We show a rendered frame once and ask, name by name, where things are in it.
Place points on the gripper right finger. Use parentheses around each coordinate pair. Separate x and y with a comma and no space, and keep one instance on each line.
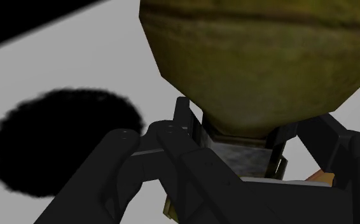
(356,161)

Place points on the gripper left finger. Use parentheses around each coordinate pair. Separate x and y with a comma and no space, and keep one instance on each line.
(180,161)

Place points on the olive green vase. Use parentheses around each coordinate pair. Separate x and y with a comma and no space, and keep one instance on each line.
(260,62)

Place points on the small orange object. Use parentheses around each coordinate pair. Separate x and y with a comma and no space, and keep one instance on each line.
(322,177)

